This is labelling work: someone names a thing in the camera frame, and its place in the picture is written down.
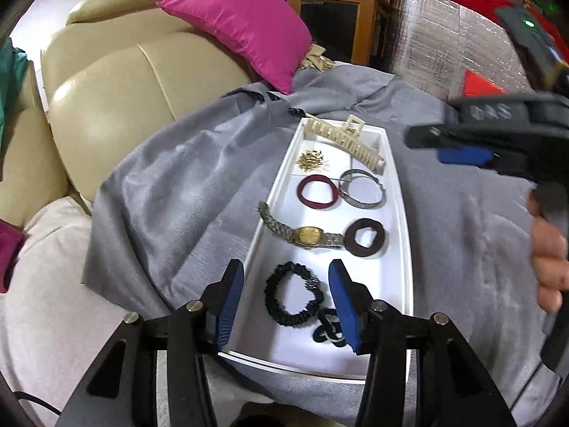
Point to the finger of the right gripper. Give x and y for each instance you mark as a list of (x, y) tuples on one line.
[(475, 157), (430, 137)]

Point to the beige leather headboard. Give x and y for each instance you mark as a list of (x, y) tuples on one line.
[(119, 71)]

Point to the teal cloth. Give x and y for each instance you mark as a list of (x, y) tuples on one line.
[(13, 68)]

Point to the person's right hand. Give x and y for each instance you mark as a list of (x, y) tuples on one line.
[(548, 257)]

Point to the magenta cloth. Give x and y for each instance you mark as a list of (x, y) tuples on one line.
[(11, 242)]

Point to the wooden cabinet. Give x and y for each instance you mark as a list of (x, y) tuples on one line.
[(348, 30)]

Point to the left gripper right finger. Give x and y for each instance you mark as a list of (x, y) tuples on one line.
[(351, 301)]

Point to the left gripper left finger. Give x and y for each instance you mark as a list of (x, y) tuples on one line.
[(221, 300)]

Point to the cream hair claw clip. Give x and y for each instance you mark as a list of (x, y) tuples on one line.
[(347, 137)]

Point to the magenta pillow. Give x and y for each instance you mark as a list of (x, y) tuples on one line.
[(268, 34)]

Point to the white organizer tray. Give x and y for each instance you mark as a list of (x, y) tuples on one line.
[(258, 341)]

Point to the silver foil wrapped package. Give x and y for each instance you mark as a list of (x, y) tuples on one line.
[(432, 43)]

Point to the white bed sheet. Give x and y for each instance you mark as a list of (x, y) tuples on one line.
[(52, 325)]

